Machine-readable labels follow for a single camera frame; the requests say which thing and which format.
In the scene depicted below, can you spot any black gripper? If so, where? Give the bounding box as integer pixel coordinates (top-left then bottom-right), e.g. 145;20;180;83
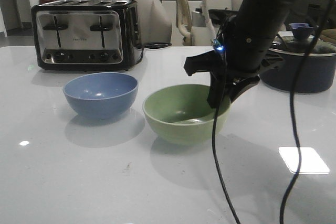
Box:
184;50;284;109

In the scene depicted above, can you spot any green bowl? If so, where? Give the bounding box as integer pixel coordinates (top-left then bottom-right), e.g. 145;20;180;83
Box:
143;84;231;146

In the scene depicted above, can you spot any blue bowl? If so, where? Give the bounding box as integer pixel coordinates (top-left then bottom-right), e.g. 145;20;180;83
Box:
62;72;139;119

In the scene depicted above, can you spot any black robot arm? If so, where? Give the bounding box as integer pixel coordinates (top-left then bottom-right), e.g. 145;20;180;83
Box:
184;0;297;109

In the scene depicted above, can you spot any beige upholstered chair right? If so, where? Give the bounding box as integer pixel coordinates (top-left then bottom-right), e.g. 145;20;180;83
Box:
191;0;243;46

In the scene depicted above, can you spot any beige upholstered chair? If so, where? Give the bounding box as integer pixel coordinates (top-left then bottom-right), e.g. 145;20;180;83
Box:
191;0;243;46
134;0;172;44

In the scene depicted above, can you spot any cream office chair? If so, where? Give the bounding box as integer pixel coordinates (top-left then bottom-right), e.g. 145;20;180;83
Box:
175;0;193;46

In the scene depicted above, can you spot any glass pot lid blue knob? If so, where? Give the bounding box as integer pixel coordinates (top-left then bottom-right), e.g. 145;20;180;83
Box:
269;23;335;57

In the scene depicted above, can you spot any dark blue cooking pot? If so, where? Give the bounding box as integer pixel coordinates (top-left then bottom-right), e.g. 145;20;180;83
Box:
260;53;335;93

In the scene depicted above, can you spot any beige upholstered chair left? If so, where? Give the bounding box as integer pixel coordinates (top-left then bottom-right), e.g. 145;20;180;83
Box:
134;0;172;44

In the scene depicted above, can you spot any black chrome four-slot toaster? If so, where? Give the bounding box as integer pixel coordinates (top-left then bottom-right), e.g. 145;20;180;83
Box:
31;0;143;71

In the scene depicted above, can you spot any black toaster power cord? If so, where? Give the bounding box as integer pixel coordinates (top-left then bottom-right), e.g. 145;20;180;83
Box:
135;42;172;65

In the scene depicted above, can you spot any black cable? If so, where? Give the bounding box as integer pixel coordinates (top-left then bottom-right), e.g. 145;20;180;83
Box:
279;0;336;224
211;19;241;224

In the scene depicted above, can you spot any white sleeved cable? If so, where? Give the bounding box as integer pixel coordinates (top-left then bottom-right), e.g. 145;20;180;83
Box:
201;0;220;44

